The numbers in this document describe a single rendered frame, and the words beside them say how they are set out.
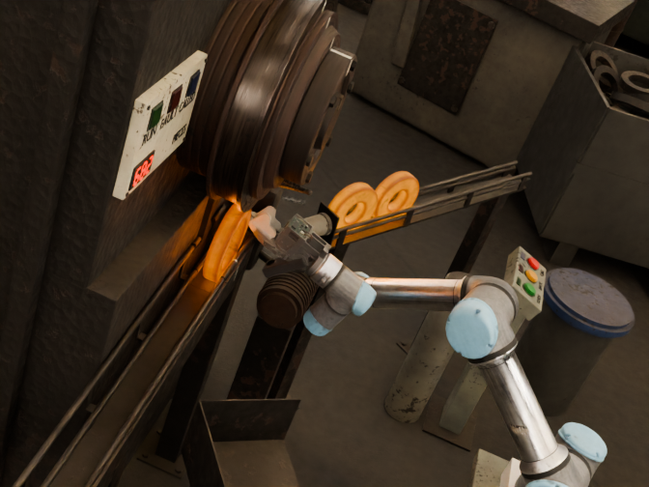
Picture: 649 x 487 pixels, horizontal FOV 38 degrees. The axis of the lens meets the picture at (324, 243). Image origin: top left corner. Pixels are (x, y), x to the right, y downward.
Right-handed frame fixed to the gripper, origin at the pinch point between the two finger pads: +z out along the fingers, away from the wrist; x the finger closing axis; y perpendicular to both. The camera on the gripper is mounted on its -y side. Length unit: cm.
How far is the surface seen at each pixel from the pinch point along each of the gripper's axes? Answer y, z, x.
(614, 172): 8, -108, -184
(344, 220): 0.0, -21.0, -27.4
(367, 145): -70, -29, -219
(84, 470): -14, -4, 74
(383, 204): 5.4, -27.2, -38.2
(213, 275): -3.3, -2.2, 21.2
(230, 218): 7.8, 2.8, 16.7
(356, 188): 8.8, -18.0, -28.7
